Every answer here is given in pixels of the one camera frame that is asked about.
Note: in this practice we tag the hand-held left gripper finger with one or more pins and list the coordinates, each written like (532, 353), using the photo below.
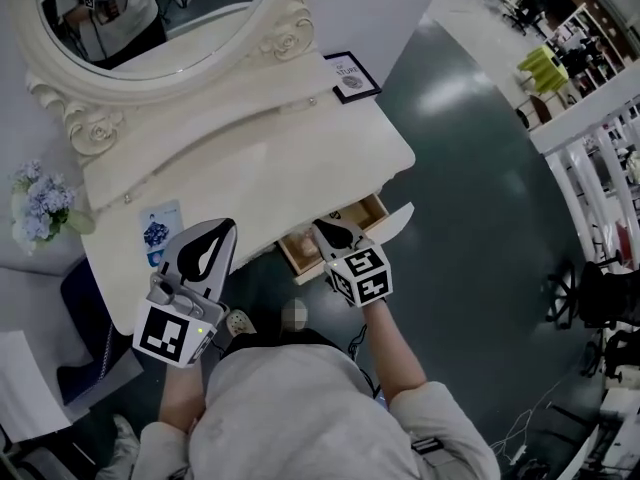
(222, 273)
(175, 260)

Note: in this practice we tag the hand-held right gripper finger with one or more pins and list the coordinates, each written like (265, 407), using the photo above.
(324, 245)
(355, 240)

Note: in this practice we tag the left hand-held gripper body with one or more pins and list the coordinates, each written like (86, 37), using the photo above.
(167, 335)

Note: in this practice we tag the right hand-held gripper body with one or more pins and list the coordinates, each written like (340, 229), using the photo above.
(362, 278)

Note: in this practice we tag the large wooden drawer white front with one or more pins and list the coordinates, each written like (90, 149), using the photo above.
(370, 209)

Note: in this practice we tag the blue and white card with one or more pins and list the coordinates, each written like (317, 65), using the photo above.
(157, 218)

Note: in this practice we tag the person's left forearm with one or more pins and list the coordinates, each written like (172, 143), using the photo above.
(182, 398)

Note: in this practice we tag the person's right forearm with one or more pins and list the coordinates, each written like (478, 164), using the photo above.
(395, 353)

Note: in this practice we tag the white dressing table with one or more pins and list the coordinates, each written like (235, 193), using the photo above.
(280, 158)

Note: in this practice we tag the white clog shoe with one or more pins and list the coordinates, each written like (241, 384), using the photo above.
(240, 322)
(295, 315)

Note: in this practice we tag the dark blue bag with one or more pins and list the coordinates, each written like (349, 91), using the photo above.
(82, 328)

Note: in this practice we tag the person's black trousers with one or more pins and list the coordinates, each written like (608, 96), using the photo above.
(300, 339)

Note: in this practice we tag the pale blue flower bouquet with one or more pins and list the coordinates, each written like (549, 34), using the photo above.
(45, 203)

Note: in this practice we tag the white board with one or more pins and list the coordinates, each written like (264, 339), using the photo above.
(30, 388)

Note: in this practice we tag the person's grey shirt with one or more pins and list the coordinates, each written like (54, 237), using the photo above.
(300, 418)

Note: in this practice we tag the black framed picture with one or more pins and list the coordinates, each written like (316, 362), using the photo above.
(355, 78)

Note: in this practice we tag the white railing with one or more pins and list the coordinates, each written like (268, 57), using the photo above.
(580, 168)

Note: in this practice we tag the black office chair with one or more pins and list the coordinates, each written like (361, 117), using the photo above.
(600, 288)
(620, 353)

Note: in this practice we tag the green stool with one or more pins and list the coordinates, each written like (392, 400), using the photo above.
(542, 68)

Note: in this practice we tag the background storage shelf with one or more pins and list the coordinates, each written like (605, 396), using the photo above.
(585, 53)

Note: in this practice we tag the oval mirror ornate white frame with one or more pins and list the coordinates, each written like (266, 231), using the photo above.
(125, 90)

